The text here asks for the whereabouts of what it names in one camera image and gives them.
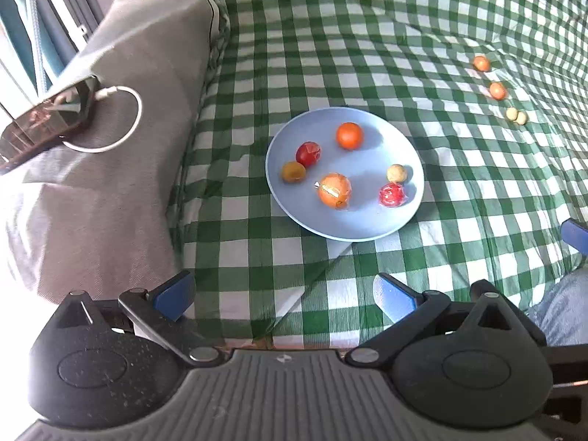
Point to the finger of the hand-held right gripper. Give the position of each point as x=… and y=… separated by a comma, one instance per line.
x=576, y=235

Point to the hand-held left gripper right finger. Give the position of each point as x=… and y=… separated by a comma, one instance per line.
x=395, y=297

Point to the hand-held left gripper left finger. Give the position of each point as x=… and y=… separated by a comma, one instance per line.
x=174, y=296

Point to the light blue plate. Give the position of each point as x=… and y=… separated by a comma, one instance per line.
x=367, y=223

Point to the plastic-wrapped red fruit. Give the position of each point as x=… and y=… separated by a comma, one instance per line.
x=392, y=194

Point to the plastic-wrapped orange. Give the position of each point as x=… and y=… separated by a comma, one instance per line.
x=335, y=189

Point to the small yellow-orange fruit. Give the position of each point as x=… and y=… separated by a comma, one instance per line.
x=293, y=172

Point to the orange tangerine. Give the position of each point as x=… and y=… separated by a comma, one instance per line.
x=481, y=63
x=497, y=90
x=349, y=135

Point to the person's leg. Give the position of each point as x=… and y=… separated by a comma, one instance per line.
x=562, y=308

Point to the grey cloth cover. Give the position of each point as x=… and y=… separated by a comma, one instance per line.
x=115, y=183

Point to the dark smartphone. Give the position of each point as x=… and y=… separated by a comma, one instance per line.
x=50, y=119

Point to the green checked cloth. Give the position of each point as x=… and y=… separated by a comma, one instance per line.
x=321, y=46

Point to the white window frame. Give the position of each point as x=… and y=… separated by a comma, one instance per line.
x=55, y=9

